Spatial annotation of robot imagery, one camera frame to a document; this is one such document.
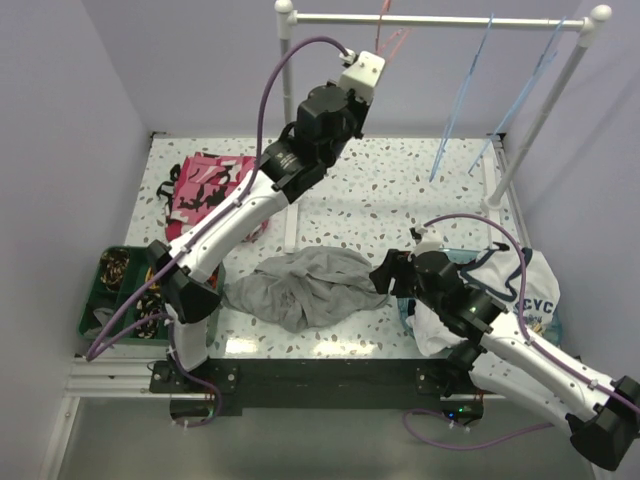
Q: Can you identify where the pink wire hanger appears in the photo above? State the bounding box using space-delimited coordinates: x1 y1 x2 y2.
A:
374 0 412 64

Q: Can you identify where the grey tank top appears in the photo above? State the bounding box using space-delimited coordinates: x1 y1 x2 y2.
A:
223 246 388 333

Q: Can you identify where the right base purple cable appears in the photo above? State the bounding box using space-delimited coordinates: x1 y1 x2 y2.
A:
402 394 556 448

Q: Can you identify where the gold black rolled tie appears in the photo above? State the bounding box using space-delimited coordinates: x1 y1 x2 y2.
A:
99 248 129 292

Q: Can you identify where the black white rolled tie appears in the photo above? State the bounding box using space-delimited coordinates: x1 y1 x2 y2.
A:
134 292 165 339

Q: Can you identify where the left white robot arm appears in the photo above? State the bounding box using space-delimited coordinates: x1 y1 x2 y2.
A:
147 82 374 392

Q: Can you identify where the right blue wire hanger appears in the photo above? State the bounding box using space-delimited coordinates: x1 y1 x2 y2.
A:
467 17 567 174

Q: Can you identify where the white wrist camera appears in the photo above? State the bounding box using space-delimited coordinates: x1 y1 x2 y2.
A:
410 226 444 257
337 49 386 104

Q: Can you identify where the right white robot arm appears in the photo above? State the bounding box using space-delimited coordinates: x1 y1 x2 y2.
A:
369 249 639 471

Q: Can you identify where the white clothes rack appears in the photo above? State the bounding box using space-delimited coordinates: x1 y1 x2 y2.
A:
274 0 614 255

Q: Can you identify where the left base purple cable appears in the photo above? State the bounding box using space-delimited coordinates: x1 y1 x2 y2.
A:
169 369 224 429

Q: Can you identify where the white navy trimmed shirt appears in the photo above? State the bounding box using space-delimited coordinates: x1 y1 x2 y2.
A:
407 242 561 357

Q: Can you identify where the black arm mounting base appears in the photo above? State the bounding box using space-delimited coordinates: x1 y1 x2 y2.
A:
149 359 491 424

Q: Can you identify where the pink camouflage garment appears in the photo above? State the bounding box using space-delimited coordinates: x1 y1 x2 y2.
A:
156 152 255 241

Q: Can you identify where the left blue wire hanger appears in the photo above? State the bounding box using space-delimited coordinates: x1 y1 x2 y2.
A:
429 14 495 182

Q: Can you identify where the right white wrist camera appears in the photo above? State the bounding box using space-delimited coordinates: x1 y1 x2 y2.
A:
410 226 444 257

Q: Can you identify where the green divided organizer tray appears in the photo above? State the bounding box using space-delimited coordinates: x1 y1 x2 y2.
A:
77 246 226 346

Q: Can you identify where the yellow rolled tie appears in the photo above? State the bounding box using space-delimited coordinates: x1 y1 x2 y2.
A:
145 268 160 291

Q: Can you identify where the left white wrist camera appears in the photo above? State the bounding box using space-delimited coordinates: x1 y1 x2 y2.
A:
337 49 386 104

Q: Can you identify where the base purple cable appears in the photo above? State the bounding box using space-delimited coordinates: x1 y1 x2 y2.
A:
169 369 224 429
402 394 556 448

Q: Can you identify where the clear blue plastic basket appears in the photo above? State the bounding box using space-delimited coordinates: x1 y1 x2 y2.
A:
396 249 564 351

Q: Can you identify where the blue wire hanger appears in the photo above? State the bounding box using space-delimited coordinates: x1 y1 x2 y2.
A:
429 14 495 182
467 17 567 174

